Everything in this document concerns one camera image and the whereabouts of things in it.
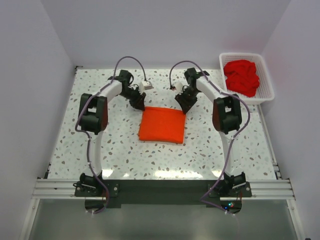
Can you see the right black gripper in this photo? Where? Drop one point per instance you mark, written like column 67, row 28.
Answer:
column 186, row 105

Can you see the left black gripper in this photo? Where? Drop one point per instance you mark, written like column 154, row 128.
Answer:
column 138, row 102

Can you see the orange t shirt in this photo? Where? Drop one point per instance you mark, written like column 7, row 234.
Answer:
column 160, row 124

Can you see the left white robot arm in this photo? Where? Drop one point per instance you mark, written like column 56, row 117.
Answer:
column 93, row 119

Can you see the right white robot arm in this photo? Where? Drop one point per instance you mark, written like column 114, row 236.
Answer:
column 226, row 120

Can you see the red t shirt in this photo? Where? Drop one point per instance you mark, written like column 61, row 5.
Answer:
column 241, row 77

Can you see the white plastic basket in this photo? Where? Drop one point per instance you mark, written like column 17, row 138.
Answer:
column 265, row 91

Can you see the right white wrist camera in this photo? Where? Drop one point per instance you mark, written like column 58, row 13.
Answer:
column 178, row 87

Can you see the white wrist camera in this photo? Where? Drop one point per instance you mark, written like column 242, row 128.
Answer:
column 145, row 85
column 178, row 87

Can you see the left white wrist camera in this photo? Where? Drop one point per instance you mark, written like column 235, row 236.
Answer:
column 145, row 85

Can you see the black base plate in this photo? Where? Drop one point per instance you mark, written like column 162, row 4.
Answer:
column 115, row 193

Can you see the aluminium frame rail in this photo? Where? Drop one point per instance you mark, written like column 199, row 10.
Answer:
column 201, row 157

